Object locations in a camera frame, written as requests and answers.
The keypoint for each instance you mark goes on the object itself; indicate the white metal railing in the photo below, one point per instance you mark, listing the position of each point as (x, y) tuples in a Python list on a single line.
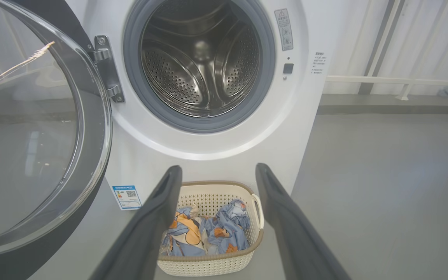
[(383, 80)]

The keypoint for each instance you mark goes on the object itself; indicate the metal door hinge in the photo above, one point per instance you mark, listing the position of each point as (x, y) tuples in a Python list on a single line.
[(105, 66)]

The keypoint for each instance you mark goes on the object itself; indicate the cream perforated laundry basket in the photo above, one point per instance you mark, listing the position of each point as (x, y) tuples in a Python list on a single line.
[(208, 264)]

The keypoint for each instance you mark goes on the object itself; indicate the white front-load washing machine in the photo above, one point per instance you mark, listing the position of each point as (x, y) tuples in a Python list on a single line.
[(216, 147)]

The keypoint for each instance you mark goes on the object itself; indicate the black door latch socket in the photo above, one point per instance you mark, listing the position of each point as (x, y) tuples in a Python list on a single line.
[(288, 68)]

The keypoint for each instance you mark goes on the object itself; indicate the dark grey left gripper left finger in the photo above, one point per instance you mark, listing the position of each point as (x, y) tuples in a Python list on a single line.
[(142, 241)]

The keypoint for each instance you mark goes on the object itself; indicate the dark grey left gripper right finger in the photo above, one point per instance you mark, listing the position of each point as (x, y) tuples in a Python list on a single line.
[(298, 245)]

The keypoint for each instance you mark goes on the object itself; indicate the blue energy label sticker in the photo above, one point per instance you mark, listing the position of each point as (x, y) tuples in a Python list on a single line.
[(127, 197)]

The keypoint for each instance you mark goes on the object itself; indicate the black glass washing machine door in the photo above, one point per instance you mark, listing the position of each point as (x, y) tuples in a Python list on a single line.
[(33, 136)]

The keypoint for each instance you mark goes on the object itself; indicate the grey warning label sticker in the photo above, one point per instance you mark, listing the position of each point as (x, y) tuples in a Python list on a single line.
[(283, 29)]

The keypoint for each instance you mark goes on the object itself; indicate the steel perforated washer drum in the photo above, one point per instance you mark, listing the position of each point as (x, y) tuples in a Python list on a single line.
[(200, 77)]

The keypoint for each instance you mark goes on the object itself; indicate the small black text sticker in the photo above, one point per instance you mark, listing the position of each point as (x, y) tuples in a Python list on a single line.
[(319, 63)]

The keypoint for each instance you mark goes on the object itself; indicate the blue cartoon print garment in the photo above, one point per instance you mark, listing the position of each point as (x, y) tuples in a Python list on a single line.
[(228, 229)]

